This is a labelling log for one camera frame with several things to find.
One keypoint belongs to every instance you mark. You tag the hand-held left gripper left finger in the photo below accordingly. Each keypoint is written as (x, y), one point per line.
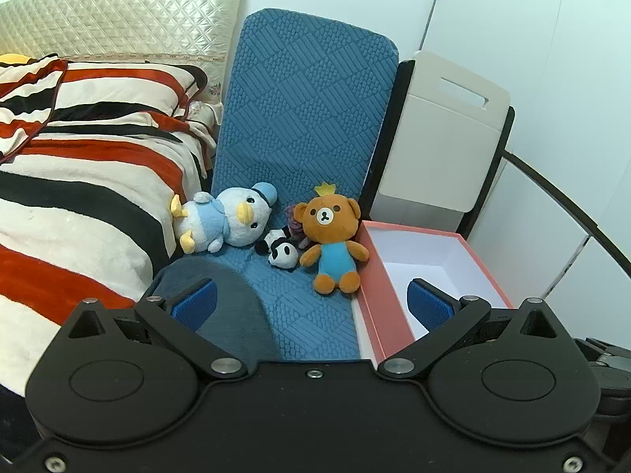
(194, 303)

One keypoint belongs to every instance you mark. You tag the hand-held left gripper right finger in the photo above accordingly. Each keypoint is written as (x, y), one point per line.
(429, 305)

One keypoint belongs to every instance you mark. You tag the pink cardboard box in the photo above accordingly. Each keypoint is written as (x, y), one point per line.
(379, 295)

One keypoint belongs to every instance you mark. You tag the blue duck plush toy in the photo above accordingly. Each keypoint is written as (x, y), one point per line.
(222, 221)

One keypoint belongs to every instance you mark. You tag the panda plush toy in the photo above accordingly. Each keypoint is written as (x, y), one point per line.
(283, 256)

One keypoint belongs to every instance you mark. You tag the purple fuzzy plush toy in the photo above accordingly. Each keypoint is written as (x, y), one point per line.
(295, 229)

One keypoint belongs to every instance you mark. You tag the brown bear plush toy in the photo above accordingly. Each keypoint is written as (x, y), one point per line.
(328, 217)

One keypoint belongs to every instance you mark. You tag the striped fleece blanket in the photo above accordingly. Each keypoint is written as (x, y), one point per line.
(74, 182)

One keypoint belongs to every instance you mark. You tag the black trim strip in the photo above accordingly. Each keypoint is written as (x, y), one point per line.
(557, 191)

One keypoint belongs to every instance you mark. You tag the blue textured mat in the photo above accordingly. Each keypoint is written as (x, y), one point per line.
(305, 108)

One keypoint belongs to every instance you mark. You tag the cream quilted pillow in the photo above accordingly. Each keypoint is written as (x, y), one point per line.
(123, 19)

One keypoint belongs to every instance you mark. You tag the yellow cloth item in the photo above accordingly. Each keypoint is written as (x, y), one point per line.
(12, 59)

